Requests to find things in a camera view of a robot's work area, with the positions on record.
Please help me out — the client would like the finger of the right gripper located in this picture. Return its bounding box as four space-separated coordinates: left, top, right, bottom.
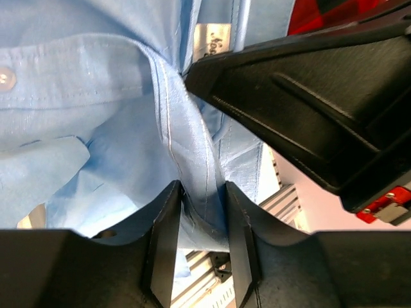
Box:
185 1 410 212

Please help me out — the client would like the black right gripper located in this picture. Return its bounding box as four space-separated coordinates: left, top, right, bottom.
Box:
355 184 410 226

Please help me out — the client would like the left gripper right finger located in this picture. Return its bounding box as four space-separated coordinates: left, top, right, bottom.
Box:
224 180 312 308

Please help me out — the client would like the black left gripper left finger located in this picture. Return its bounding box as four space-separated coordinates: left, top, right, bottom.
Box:
88 179 186 307

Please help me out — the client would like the light blue shirt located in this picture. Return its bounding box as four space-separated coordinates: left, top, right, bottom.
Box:
0 0 298 278

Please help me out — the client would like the red black plaid shirt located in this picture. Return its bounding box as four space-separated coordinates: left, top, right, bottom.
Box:
287 0 411 36

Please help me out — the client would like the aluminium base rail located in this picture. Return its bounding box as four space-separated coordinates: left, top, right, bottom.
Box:
171 148 310 307

